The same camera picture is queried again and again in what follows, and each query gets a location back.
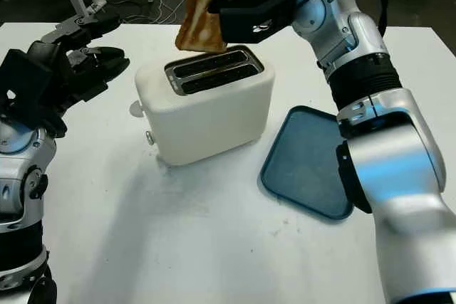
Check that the white power strip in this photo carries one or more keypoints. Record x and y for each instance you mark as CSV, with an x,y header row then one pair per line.
x,y
96,5

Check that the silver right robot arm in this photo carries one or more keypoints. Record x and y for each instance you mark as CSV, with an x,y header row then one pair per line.
x,y
392,161

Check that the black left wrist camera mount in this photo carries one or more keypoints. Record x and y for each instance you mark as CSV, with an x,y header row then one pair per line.
x,y
25,76

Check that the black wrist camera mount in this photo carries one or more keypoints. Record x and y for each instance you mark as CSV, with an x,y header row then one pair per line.
x,y
25,76
249,19

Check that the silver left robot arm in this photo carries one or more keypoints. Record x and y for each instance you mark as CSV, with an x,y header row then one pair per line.
x,y
21,151

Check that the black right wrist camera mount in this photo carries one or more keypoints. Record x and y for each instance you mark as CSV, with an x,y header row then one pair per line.
x,y
249,19

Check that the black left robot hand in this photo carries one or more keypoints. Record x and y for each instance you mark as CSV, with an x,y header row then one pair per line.
x,y
85,69

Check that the white two-slot toaster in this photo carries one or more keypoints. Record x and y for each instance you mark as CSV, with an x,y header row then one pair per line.
x,y
210,126

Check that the blue plastic tray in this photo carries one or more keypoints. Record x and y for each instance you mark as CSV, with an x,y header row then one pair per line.
x,y
303,168

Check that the browned toast slice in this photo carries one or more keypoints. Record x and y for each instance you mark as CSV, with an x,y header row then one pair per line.
x,y
197,30

